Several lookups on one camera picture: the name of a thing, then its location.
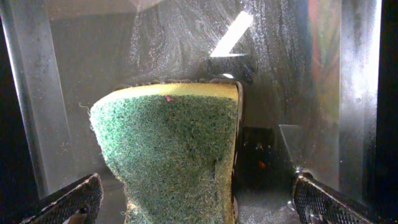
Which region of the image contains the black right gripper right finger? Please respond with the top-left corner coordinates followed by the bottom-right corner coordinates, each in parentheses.
top-left (292, 173), bottom-right (386, 224)

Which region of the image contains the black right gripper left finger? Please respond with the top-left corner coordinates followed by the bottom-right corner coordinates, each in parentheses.
top-left (20, 173), bottom-right (103, 224)

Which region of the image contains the green yellow sponge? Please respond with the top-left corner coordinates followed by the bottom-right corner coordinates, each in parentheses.
top-left (90, 83), bottom-right (242, 223)

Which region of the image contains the black water tray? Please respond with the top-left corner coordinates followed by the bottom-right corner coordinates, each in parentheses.
top-left (1, 0), bottom-right (397, 223)

